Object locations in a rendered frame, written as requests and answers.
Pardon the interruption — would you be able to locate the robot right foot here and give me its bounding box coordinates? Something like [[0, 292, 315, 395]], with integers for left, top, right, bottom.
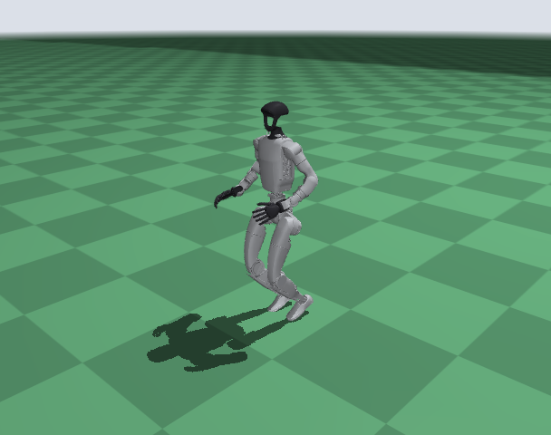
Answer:
[[267, 295, 291, 312]]

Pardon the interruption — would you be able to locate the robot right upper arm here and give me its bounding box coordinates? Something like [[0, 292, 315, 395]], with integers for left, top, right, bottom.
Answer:
[[252, 135, 264, 175]]

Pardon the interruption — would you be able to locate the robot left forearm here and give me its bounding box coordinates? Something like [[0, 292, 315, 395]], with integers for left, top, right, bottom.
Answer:
[[281, 176, 317, 210]]

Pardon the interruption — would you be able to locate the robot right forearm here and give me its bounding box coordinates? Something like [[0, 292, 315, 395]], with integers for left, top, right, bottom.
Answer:
[[236, 164, 258, 197]]

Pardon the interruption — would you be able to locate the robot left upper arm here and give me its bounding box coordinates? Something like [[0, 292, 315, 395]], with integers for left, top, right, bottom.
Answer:
[[281, 141, 318, 186]]

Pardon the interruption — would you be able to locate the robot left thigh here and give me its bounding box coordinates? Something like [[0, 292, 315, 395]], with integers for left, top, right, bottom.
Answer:
[[267, 212, 302, 288]]

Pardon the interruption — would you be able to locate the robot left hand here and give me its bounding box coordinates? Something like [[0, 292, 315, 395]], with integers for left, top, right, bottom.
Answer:
[[252, 199, 289, 225]]

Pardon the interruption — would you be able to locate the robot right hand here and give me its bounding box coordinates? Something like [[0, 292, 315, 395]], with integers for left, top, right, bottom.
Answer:
[[214, 186, 243, 208]]

